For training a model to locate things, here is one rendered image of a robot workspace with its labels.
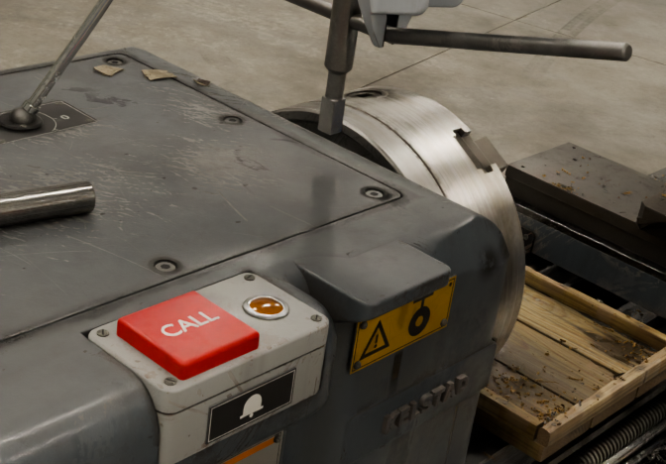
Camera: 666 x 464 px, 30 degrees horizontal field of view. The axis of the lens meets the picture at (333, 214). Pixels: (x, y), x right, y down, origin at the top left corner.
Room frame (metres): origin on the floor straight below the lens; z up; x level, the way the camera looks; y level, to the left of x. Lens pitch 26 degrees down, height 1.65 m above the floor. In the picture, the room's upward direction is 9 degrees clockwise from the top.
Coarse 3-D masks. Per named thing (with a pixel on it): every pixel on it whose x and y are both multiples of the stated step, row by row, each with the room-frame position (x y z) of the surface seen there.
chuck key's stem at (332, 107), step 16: (336, 0) 0.90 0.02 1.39; (352, 0) 0.90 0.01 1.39; (336, 16) 0.90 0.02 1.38; (336, 32) 0.90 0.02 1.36; (352, 32) 0.90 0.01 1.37; (336, 48) 0.90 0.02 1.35; (352, 48) 0.90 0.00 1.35; (336, 64) 0.90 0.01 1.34; (352, 64) 0.90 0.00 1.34; (336, 80) 0.90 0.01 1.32; (336, 96) 0.90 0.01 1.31; (320, 112) 0.91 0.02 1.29; (336, 112) 0.90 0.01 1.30; (320, 128) 0.91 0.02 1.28; (336, 128) 0.90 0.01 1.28
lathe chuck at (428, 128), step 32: (384, 96) 1.12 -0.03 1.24; (416, 96) 1.13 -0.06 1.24; (416, 128) 1.07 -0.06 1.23; (448, 128) 1.09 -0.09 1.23; (448, 160) 1.04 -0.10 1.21; (448, 192) 1.01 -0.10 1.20; (480, 192) 1.04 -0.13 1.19; (512, 224) 1.05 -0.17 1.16; (512, 256) 1.03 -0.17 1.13; (512, 288) 1.03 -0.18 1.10; (512, 320) 1.04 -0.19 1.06
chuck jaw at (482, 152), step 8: (456, 136) 1.09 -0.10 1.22; (464, 144) 1.09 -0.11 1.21; (472, 144) 1.09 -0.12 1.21; (480, 144) 1.12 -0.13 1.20; (488, 144) 1.13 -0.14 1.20; (472, 152) 1.08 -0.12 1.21; (480, 152) 1.09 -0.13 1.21; (488, 152) 1.12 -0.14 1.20; (496, 152) 1.13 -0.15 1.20; (472, 160) 1.07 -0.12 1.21; (480, 160) 1.08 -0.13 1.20; (488, 160) 1.09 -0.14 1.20; (496, 160) 1.12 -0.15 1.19; (480, 168) 1.07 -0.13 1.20; (504, 168) 1.12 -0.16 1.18
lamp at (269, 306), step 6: (252, 300) 0.67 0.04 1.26; (258, 300) 0.67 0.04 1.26; (264, 300) 0.67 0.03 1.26; (270, 300) 0.67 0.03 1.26; (276, 300) 0.67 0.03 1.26; (252, 306) 0.66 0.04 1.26; (258, 306) 0.66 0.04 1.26; (264, 306) 0.66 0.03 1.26; (270, 306) 0.66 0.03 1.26; (276, 306) 0.66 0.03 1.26; (282, 306) 0.67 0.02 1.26; (258, 312) 0.65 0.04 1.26; (264, 312) 0.65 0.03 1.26; (270, 312) 0.66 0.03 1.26; (276, 312) 0.66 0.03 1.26
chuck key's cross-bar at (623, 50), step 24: (288, 0) 0.94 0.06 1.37; (312, 0) 0.92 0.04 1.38; (360, 24) 0.89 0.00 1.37; (456, 48) 0.84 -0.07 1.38; (480, 48) 0.82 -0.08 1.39; (504, 48) 0.81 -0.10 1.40; (528, 48) 0.80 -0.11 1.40; (552, 48) 0.79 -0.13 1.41; (576, 48) 0.78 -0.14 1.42; (600, 48) 0.77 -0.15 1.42; (624, 48) 0.76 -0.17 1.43
